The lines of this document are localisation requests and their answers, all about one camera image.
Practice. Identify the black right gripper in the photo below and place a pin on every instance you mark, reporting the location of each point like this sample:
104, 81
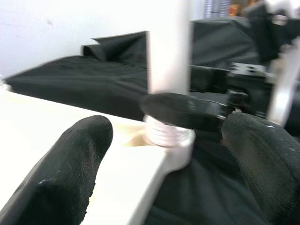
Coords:
248, 93

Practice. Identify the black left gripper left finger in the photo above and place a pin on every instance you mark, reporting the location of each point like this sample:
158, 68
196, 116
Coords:
58, 178

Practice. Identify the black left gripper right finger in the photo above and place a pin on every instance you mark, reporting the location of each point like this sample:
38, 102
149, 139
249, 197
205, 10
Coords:
269, 168

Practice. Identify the white plastic table leg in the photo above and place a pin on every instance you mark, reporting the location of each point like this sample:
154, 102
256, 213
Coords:
168, 58

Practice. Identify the white plastic table top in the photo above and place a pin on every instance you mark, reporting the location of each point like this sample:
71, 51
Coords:
47, 131

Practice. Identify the black cloth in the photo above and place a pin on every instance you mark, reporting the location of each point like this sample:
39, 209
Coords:
82, 77

